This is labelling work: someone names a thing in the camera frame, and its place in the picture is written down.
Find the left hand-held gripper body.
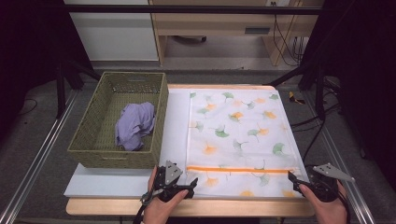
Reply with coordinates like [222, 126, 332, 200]
[154, 161, 185, 203]

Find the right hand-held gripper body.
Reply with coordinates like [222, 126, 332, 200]
[306, 162, 356, 203]

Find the purple garment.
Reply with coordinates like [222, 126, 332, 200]
[115, 101, 156, 152]

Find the leaf print mesh laundry bag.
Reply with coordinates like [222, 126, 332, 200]
[185, 90, 309, 199]

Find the green woven basket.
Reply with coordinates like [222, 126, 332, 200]
[67, 71, 170, 170]

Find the person's right hand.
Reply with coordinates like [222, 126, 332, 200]
[298, 180, 348, 224]

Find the person's left hand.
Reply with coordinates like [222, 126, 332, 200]
[143, 166, 190, 224]

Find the pale blue board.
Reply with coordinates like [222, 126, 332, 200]
[64, 88, 316, 200]

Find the yellow and black tool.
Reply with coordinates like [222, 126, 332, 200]
[288, 91, 306, 105]

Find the black metal stand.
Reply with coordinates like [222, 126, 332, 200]
[267, 62, 328, 120]
[55, 60, 102, 119]

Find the black curtain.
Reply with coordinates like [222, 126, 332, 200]
[0, 0, 94, 138]
[298, 0, 396, 188]

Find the white cabinet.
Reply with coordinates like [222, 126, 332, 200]
[64, 0, 160, 63]

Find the light wooden desk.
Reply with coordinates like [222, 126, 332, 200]
[148, 0, 325, 67]

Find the black horizontal metal bar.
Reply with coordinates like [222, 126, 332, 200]
[60, 4, 323, 16]

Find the right hand-held gripper cable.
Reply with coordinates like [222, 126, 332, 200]
[302, 120, 351, 224]

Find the hand-held gripper cable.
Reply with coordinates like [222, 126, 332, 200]
[134, 189, 163, 224]
[302, 120, 351, 224]

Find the left hand-held gripper cable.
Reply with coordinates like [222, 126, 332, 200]
[134, 189, 163, 224]

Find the aluminium rail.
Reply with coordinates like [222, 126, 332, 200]
[303, 91, 376, 224]
[0, 90, 78, 224]

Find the bundle of black desk cables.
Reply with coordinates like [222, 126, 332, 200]
[272, 1, 307, 67]

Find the thin black floor cable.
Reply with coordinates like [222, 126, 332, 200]
[18, 98, 38, 116]

